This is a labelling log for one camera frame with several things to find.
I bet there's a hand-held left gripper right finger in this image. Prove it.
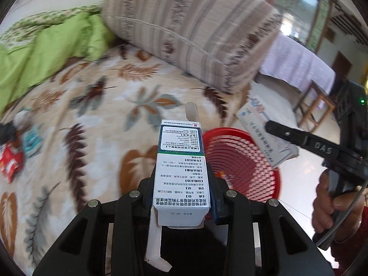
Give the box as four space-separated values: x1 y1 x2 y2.
207 162 335 276

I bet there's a person's right hand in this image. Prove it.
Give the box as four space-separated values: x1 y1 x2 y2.
312 168 365 234

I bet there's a glass partition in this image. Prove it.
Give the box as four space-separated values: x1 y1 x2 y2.
273 0 335 54

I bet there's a red plastic mesh basket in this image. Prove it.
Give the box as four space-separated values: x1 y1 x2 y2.
203 127 281 207

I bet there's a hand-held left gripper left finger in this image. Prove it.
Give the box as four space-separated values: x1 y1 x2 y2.
33 176 153 276

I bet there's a person's red sleeved forearm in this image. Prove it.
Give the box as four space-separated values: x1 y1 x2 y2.
331 204 368 268

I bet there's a striped floral cushion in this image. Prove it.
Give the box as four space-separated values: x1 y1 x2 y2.
102 0 284 95

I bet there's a white blue box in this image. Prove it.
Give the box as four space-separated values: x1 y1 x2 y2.
236 91 299 168

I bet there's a brown wooden door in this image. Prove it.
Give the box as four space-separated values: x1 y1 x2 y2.
332 51 353 79

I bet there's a green quilt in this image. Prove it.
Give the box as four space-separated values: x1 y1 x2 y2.
0 1 117 118

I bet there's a teal packet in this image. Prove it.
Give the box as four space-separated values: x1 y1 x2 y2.
22 125 43 157

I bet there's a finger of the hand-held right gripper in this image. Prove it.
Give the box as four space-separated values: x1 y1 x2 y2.
265 120 310 150

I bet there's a black plastic bag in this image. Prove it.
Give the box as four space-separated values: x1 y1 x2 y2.
0 122 19 146

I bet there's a red snack packet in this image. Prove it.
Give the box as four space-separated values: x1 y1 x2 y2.
0 143 24 183

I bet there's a white teal medicine box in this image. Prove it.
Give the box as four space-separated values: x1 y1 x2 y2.
145 101 212 272

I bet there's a leaf printed blanket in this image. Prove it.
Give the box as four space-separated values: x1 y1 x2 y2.
0 43 259 271

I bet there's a wooden chair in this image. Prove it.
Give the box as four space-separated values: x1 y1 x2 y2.
293 80 335 130

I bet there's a table with lilac tablecloth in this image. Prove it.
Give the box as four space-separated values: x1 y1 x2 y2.
257 33 337 95

